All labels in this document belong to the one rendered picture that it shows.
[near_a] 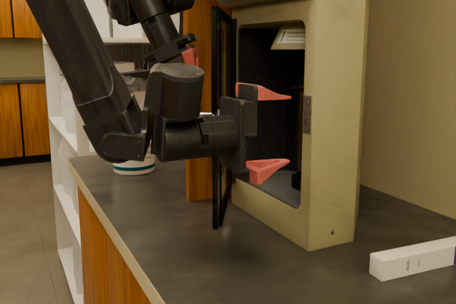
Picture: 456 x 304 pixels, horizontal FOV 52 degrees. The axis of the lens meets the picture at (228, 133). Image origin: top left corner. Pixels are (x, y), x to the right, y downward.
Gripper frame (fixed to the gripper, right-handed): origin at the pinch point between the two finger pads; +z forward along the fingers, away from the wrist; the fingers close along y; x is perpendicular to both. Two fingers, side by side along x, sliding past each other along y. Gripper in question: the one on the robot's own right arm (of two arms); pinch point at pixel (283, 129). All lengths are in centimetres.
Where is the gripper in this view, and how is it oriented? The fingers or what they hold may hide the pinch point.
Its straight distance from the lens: 70.1
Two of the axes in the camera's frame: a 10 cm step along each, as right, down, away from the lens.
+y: 0.0, -9.8, -1.8
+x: -4.5, -1.6, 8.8
